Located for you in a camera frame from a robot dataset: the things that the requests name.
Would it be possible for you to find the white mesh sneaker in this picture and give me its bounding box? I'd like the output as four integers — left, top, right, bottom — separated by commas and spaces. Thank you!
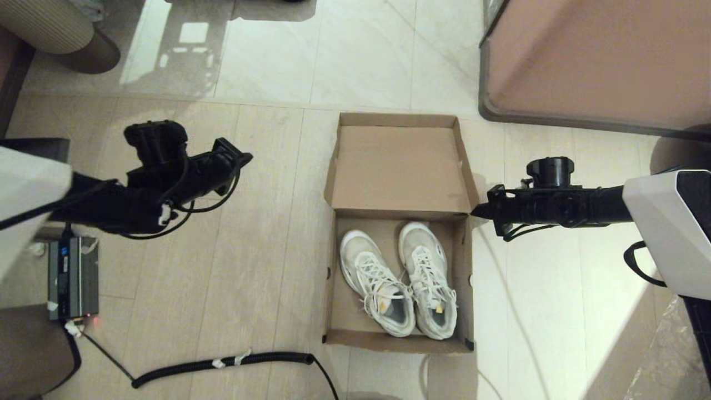
339, 229, 417, 338
398, 222, 459, 341

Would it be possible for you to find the brown cardboard shoe box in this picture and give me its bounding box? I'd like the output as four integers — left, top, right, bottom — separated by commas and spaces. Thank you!
322, 113, 482, 355

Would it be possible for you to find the grey metal power box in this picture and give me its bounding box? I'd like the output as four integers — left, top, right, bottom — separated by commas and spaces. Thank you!
48, 236, 101, 322

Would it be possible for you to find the black flat panel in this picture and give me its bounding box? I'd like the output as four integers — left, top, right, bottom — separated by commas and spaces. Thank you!
0, 138, 71, 173

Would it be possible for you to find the dark brown round stool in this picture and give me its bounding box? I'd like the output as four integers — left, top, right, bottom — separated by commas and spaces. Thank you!
649, 125, 711, 175

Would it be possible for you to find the pink cabinet with grey base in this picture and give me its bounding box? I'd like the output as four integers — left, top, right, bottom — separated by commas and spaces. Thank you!
478, 0, 711, 141

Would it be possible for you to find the grey crumpled cloth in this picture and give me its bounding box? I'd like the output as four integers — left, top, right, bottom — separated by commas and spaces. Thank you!
69, 0, 106, 23

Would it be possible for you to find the clear crinkled plastic sheet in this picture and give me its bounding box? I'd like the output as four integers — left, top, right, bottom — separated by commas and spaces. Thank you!
623, 294, 711, 400

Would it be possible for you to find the dark brown wooden furniture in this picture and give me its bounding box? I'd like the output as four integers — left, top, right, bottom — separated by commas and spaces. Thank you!
0, 25, 36, 138

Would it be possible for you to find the beige ribbed ottoman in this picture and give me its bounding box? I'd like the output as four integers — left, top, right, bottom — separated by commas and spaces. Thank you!
0, 0, 121, 74

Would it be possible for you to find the black right gripper cable loop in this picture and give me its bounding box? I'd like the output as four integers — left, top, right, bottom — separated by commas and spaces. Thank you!
503, 222, 557, 243

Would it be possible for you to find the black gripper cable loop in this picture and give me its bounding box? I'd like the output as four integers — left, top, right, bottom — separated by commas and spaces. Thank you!
503, 222, 557, 243
119, 164, 243, 241

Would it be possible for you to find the black left gripper cable loop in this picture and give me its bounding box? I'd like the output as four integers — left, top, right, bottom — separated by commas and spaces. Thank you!
119, 164, 243, 241

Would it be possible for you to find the black right arm cable loop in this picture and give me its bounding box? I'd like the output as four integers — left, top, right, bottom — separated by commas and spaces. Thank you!
623, 241, 667, 288

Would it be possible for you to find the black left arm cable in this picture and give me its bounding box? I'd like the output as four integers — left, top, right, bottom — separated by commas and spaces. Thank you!
0, 179, 120, 231

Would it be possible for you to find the black corrugated cable conduit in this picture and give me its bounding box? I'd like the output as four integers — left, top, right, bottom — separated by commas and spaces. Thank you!
56, 321, 84, 392
132, 351, 315, 389

